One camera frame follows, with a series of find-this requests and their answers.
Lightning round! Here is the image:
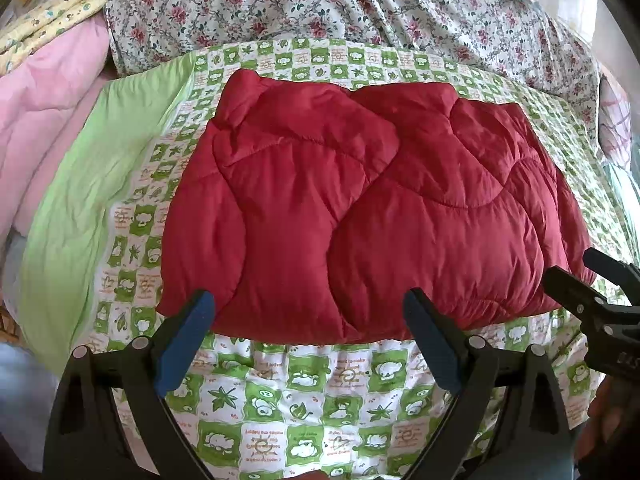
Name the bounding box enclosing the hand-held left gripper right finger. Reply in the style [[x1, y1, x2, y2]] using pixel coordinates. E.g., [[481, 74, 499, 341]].
[[402, 287, 576, 480]]

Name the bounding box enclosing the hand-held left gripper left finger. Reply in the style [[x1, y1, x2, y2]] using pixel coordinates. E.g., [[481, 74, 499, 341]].
[[42, 289, 216, 480]]

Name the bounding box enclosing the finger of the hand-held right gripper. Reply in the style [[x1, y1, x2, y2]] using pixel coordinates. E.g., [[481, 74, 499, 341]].
[[582, 247, 640, 307], [542, 266, 611, 322]]

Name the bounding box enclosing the red quilted blanket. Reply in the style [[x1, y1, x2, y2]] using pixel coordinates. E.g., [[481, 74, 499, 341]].
[[156, 69, 598, 346]]

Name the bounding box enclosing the person's right hand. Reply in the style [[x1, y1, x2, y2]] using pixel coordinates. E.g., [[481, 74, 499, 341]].
[[574, 372, 640, 463]]

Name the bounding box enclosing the green checkered blanket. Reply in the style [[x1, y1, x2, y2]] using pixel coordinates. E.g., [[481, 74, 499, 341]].
[[17, 37, 633, 480]]

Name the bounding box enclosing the white pink lined cloth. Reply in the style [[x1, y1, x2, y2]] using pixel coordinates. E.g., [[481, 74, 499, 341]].
[[597, 72, 640, 171]]

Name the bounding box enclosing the pale blue cloth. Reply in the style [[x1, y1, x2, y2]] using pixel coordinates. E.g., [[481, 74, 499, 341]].
[[0, 232, 61, 476]]

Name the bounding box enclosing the pink blanket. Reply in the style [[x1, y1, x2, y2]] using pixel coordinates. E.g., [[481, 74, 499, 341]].
[[0, 17, 118, 241]]

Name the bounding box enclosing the floral rose quilt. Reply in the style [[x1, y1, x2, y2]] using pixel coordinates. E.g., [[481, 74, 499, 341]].
[[104, 0, 603, 126]]

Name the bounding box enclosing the yellow patterned cloth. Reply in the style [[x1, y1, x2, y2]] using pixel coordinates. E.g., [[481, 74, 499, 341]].
[[0, 0, 128, 73]]

